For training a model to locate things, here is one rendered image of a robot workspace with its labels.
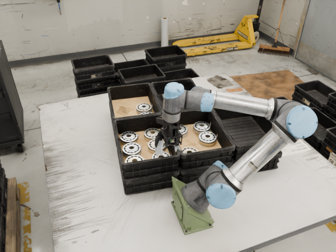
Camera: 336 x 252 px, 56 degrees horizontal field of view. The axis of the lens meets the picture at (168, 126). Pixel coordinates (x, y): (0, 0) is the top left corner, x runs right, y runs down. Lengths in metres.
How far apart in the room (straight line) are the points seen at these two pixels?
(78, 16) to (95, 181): 3.37
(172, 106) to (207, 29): 4.41
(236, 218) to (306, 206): 0.38
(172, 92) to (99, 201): 0.78
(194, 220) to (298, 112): 0.66
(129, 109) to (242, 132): 0.75
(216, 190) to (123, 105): 1.10
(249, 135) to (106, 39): 3.48
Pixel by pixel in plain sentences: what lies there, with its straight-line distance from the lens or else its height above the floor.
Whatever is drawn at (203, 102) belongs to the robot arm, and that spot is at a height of 1.35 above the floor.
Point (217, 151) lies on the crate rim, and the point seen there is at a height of 0.92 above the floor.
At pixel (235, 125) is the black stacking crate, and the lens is 2.03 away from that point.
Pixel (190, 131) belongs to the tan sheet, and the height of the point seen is 0.83.
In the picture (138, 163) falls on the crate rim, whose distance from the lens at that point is 1.57.
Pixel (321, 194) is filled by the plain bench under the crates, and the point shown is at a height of 0.70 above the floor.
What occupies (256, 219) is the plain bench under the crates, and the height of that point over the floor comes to 0.70.
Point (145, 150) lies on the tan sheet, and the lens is 1.80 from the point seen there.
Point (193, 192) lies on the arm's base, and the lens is 1.47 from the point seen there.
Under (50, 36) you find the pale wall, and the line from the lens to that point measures 4.92.
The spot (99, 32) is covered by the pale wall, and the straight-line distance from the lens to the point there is 4.98.
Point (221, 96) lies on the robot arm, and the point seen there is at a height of 1.31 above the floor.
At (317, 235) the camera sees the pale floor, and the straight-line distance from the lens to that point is 2.67.
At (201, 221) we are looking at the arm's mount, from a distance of 1.55.
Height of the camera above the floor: 1.99
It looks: 36 degrees down
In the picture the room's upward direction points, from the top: 1 degrees clockwise
